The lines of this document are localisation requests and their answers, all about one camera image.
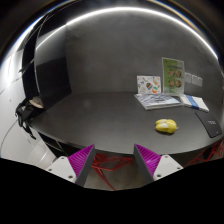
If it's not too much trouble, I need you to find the red table leg frame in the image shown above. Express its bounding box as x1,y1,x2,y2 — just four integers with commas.
91,153,133,190

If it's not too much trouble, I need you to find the black backpack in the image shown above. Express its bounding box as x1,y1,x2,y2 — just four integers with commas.
15,98,42,139

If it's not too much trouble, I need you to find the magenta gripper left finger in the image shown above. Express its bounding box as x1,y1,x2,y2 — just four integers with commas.
47,145,96,187

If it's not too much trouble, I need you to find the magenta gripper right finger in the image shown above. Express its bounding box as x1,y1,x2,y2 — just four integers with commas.
134,144,182,185

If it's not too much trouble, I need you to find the white wall switch panel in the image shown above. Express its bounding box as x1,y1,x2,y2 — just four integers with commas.
185,73,203,87

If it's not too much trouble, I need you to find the black mouse pad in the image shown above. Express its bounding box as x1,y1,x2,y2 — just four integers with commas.
196,111,223,138

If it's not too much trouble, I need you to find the white card with stickers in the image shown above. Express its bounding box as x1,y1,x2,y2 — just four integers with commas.
137,76,161,94

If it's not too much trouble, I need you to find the green food poster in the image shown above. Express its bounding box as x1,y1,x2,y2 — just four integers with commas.
162,58,185,95

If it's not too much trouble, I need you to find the white and blue booklet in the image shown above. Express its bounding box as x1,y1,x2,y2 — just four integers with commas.
180,95,209,112

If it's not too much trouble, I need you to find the yellow computer mouse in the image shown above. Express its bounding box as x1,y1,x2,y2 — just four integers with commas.
155,119,177,134

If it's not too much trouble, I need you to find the grey patterned magazine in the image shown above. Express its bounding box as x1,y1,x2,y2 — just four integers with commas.
135,94,182,110

